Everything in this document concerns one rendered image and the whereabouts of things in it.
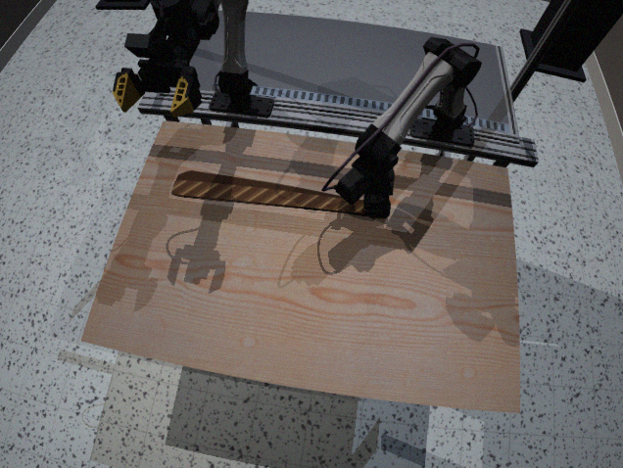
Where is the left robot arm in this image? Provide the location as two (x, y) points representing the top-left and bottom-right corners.
(335, 37), (482, 205)

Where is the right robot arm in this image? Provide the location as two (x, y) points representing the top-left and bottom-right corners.
(124, 0), (274, 117)

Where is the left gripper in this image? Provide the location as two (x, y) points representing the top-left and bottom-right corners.
(363, 168), (395, 219)

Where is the black slotted metal crossbar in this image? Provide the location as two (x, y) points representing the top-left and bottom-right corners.
(137, 92), (539, 167)

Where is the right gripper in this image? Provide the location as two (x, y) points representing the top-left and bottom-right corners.
(113, 43), (202, 117)

